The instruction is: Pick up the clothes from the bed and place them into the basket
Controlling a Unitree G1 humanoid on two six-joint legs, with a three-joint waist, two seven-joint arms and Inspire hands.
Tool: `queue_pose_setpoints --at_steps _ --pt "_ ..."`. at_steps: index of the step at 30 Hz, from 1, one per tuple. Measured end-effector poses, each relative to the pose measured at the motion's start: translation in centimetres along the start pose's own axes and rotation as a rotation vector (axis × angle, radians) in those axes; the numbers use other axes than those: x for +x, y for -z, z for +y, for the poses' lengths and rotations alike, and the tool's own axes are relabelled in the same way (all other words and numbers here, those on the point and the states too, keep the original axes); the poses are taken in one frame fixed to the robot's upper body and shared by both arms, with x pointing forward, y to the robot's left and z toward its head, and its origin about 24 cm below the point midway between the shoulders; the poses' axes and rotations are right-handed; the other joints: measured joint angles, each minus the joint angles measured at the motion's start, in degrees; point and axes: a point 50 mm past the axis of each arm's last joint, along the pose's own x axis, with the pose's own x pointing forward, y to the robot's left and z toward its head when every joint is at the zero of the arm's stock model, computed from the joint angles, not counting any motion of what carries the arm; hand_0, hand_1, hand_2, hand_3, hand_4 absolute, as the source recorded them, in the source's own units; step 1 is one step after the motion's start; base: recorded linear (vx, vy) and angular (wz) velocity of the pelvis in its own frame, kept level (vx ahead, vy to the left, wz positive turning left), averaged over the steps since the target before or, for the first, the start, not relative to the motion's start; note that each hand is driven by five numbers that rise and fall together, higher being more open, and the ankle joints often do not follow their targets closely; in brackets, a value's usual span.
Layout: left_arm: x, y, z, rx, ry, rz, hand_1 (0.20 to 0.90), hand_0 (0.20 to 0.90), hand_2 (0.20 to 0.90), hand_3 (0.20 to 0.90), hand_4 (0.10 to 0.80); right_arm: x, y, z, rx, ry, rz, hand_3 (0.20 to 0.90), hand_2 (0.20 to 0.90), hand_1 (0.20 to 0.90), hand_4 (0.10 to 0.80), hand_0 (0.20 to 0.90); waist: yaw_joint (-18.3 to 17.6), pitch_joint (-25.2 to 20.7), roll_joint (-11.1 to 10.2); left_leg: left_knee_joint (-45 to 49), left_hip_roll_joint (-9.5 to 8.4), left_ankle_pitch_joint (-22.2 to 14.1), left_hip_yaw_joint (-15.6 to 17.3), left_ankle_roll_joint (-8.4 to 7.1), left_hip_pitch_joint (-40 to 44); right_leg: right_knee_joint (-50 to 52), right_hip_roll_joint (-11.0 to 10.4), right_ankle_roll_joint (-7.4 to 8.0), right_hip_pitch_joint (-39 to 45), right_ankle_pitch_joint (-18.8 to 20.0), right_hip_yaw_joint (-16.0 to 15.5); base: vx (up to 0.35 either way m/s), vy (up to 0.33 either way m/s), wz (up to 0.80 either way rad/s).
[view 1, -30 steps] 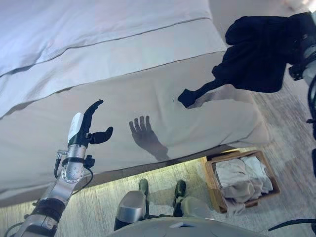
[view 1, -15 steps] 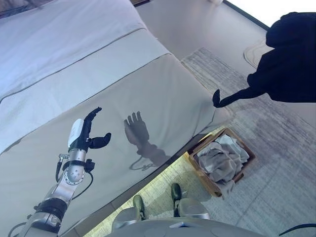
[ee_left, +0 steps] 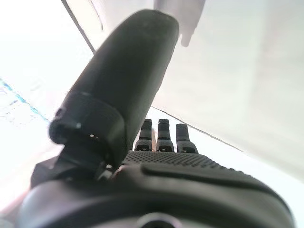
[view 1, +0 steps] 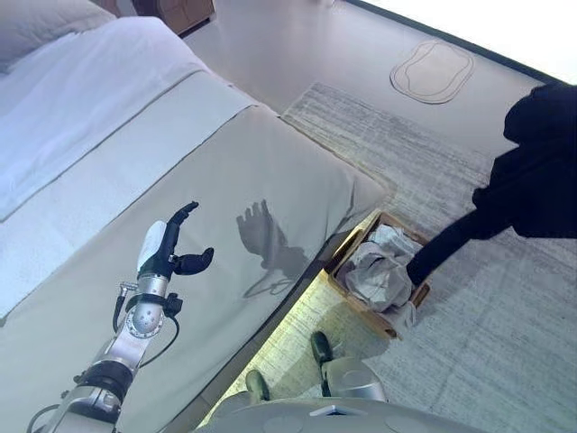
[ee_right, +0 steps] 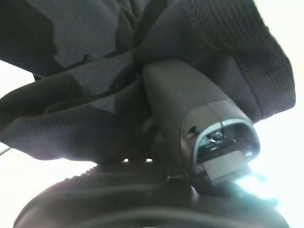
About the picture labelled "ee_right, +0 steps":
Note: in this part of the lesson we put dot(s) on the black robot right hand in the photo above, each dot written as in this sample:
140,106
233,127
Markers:
185,95

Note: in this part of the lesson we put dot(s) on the black garment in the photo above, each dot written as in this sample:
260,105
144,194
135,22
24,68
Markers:
83,47

